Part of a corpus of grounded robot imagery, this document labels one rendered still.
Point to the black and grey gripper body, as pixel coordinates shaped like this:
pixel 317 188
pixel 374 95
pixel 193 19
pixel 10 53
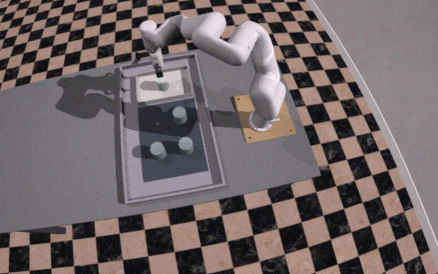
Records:
pixel 155 58

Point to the clear glass jar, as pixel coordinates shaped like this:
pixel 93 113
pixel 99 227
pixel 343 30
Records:
pixel 158 150
pixel 162 83
pixel 180 115
pixel 186 145

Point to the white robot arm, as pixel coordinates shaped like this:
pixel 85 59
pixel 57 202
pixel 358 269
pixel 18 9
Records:
pixel 267 92

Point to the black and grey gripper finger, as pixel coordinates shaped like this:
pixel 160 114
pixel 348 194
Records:
pixel 158 73

